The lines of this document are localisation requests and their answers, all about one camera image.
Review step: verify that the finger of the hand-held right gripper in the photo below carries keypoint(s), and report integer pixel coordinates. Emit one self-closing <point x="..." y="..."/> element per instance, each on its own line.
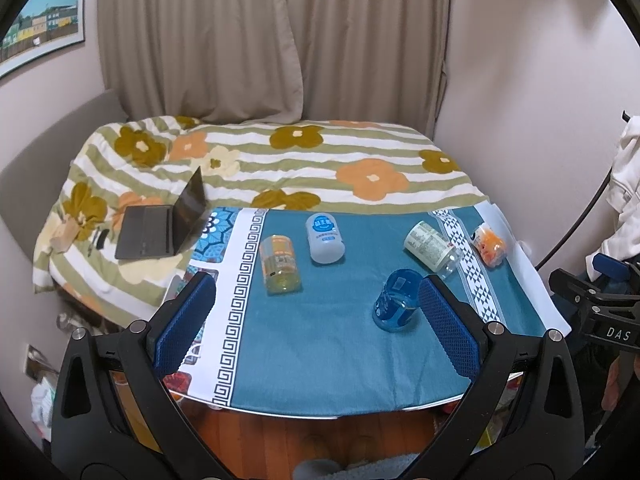
<point x="575" y="286"/>
<point x="608" y="266"/>

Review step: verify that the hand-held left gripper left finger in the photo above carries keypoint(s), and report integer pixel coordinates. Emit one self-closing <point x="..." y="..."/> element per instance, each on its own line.
<point x="186" y="321"/>

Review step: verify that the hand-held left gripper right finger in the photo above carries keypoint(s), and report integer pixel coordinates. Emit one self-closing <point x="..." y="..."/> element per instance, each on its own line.
<point x="450" y="325"/>

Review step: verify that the blue transparent cup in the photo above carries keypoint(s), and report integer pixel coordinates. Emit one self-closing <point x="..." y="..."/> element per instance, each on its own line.
<point x="397" y="305"/>

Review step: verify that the clear green label cup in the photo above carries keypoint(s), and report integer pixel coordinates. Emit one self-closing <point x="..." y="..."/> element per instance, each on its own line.
<point x="429" y="246"/>

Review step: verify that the yellow orange label cup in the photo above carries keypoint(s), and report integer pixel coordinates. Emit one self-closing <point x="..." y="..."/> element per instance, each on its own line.
<point x="280" y="265"/>

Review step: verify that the white blue label cup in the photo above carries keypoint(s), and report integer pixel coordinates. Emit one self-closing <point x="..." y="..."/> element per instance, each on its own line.
<point x="325" y="237"/>

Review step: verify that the person's right hand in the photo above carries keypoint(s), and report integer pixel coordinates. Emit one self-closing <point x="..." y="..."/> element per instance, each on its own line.
<point x="616" y="396"/>

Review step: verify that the white garment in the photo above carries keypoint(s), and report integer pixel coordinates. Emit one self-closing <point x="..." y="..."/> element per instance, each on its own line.
<point x="625" y="185"/>

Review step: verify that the orange snack bag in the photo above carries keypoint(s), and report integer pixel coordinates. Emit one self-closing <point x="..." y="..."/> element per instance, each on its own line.
<point x="489" y="245"/>

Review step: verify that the grey laptop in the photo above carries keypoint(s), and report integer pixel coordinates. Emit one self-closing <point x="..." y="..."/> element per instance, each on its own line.
<point x="147" y="232"/>

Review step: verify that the colourful packets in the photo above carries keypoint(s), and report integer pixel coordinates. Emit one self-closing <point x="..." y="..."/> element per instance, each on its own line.
<point x="497" y="415"/>

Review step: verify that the small black device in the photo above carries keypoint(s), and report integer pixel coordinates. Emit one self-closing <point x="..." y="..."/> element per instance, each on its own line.
<point x="102" y="239"/>

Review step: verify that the teal patterned tablecloth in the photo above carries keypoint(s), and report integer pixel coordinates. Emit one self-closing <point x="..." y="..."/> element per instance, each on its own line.
<point x="330" y="340"/>

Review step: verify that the white plastic bag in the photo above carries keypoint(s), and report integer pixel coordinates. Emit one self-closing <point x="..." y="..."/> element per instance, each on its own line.
<point x="42" y="405"/>

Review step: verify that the grey slippers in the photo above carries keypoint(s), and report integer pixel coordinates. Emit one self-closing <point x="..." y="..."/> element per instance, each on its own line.
<point x="350" y="467"/>

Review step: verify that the floral striped blanket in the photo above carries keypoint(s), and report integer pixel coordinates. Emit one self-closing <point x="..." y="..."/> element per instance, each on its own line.
<point x="310" y="170"/>

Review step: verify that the beige curtain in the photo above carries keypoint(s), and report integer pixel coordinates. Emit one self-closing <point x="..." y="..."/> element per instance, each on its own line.
<point x="200" y="35"/>
<point x="370" y="40"/>

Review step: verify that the wall poster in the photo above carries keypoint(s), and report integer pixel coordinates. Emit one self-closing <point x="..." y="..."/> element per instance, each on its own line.
<point x="42" y="22"/>

